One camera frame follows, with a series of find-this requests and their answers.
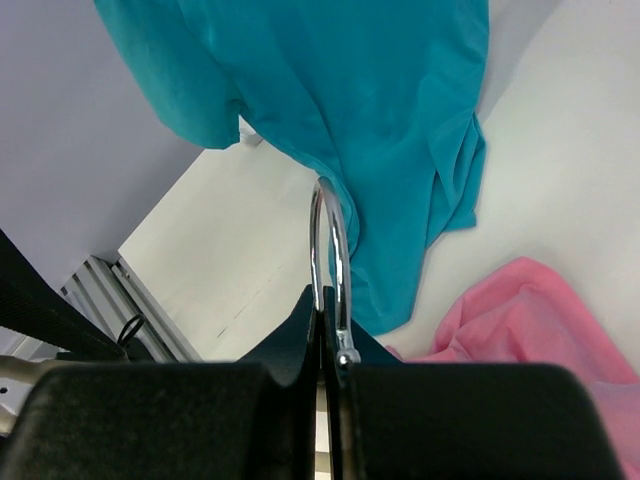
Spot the white and metal clothes rack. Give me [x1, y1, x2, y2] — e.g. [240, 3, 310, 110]
[239, 116, 263, 147]

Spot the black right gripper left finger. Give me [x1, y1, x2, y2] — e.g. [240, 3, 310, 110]
[1, 289, 317, 479]

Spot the teal t shirt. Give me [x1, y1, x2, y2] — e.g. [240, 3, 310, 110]
[95, 1, 490, 335]

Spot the pink t shirt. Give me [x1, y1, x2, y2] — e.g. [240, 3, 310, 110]
[411, 257, 639, 479]

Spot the aluminium mounting rail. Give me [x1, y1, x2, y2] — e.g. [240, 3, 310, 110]
[61, 256, 202, 363]

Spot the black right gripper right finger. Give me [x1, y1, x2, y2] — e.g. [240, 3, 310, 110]
[323, 288, 623, 479]

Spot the cream hanger with metal hook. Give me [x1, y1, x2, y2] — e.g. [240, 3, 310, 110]
[306, 175, 362, 480]

